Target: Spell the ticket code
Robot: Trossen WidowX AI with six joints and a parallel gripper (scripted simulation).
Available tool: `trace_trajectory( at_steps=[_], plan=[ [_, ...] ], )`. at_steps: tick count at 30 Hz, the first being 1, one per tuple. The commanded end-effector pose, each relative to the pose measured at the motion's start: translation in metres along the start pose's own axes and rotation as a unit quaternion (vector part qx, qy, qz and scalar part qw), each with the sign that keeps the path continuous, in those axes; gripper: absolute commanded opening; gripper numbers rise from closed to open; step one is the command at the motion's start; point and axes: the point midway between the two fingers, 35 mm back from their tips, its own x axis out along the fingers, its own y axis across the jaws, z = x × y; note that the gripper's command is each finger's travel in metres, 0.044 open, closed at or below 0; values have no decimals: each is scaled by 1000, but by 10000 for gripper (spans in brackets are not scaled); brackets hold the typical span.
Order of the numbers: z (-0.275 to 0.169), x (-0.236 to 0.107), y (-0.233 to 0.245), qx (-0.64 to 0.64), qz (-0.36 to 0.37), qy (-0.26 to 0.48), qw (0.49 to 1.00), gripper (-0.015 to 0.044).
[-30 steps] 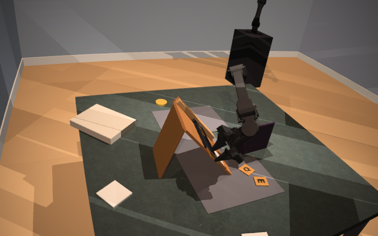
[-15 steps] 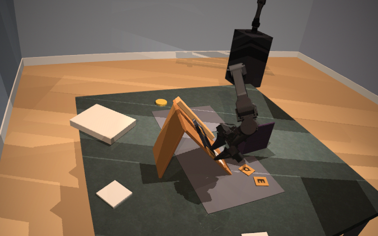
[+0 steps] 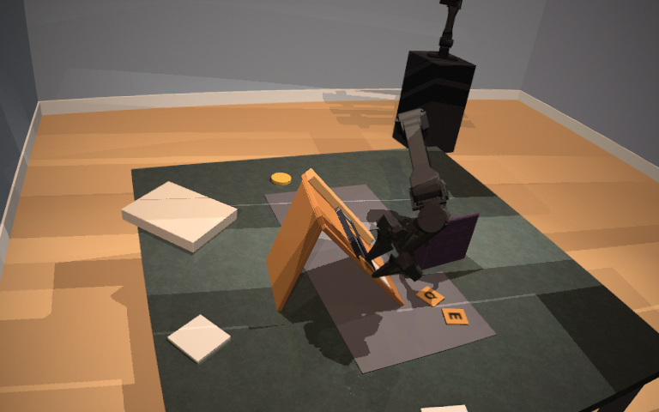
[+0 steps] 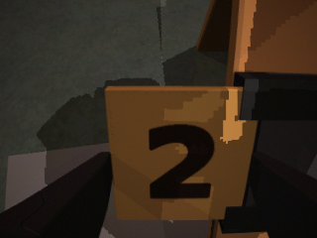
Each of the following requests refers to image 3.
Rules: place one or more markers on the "beige flat box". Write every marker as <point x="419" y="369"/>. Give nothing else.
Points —
<point x="179" y="215"/>

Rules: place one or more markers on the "yellow round disc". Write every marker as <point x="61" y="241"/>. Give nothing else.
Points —
<point x="281" y="178"/>

